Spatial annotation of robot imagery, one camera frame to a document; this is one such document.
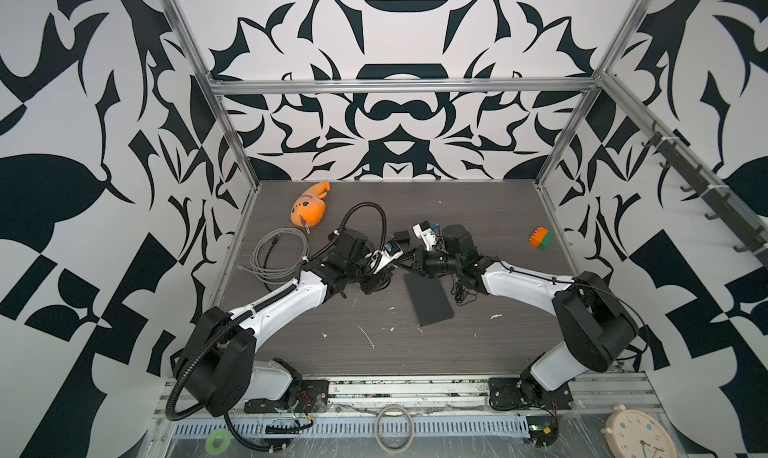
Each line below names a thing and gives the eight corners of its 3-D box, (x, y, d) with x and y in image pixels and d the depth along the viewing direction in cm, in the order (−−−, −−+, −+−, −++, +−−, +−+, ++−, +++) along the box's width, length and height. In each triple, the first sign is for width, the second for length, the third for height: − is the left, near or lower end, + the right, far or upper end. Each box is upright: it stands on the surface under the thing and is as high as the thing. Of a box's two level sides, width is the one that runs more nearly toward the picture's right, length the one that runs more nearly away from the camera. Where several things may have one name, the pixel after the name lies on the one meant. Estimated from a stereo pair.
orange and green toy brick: (526, 241, 106) (529, 236, 103) (534, 229, 109) (537, 224, 107) (544, 251, 103) (548, 247, 101) (552, 238, 106) (556, 234, 104)
